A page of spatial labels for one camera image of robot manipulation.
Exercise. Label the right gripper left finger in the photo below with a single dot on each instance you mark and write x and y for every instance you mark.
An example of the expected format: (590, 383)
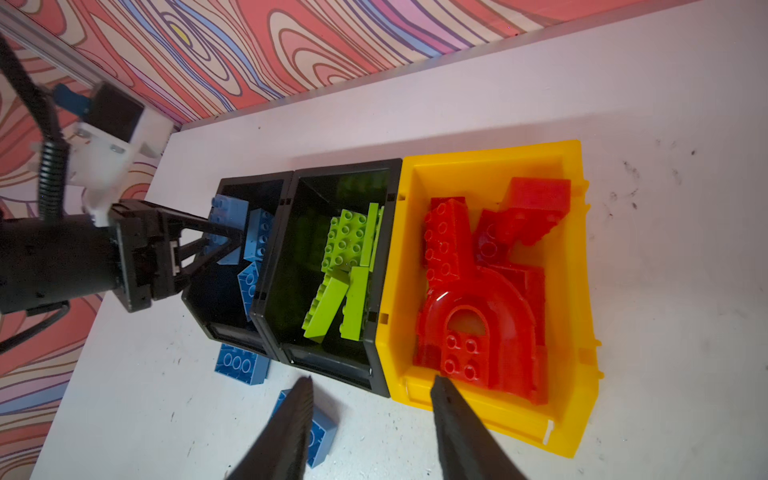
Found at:
(281, 449)

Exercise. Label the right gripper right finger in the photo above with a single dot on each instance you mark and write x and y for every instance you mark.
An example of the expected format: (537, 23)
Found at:
(466, 449)

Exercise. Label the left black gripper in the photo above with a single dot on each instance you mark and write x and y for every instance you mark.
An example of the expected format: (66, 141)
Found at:
(152, 263)

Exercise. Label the blue lego brick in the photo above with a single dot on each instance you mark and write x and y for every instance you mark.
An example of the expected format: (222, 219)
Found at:
(242, 365)
(247, 280)
(229, 212)
(315, 432)

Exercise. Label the blue lego brick diagonal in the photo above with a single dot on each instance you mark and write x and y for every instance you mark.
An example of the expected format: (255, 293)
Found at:
(258, 233)

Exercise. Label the red arch lego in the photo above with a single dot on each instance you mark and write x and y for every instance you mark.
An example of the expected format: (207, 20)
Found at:
(475, 330)

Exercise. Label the green lego brick top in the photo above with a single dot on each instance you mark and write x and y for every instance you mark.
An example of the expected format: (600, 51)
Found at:
(325, 305)

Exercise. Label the red lego brick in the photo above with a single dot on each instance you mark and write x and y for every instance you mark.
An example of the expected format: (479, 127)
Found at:
(488, 248)
(447, 242)
(532, 208)
(529, 281)

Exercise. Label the lone green lego brick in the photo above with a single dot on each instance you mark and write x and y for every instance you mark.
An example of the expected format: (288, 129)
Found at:
(344, 243)

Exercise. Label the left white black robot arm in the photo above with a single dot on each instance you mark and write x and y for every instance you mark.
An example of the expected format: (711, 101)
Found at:
(46, 264)

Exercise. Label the middle black bin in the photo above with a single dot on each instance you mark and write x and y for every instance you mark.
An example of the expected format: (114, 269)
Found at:
(316, 196)

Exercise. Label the yellow plastic bin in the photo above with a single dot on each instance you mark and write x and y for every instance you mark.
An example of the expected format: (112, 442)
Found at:
(483, 178)

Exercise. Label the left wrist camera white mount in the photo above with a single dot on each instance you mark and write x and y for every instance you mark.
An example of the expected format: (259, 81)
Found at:
(115, 130)

